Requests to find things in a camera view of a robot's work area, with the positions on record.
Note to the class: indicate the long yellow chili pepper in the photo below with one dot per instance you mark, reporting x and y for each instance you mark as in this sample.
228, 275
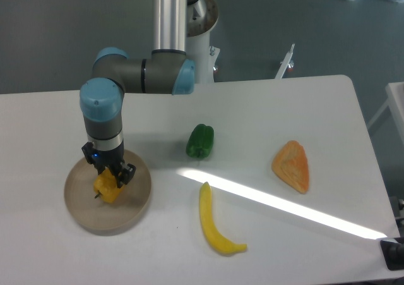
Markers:
213, 236

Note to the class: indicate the beige round plate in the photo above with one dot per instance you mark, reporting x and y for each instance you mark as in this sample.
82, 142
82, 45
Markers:
98, 216

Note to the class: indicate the white right base bracket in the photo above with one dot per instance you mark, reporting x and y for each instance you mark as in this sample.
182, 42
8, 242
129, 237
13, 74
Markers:
286, 64

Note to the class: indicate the yellow bell pepper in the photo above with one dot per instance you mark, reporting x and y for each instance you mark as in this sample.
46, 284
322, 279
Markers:
105, 186

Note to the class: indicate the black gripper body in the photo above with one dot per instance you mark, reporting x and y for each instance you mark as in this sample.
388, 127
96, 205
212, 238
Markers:
103, 157

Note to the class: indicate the green bell pepper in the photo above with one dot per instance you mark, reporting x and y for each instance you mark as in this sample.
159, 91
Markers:
200, 142

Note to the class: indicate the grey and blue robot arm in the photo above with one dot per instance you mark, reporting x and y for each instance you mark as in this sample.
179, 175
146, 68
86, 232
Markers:
167, 71

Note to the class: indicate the black device at table edge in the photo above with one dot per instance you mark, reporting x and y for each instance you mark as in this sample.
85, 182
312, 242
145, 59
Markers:
392, 249

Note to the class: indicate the orange pepper slice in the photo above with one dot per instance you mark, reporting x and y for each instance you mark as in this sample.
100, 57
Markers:
291, 165

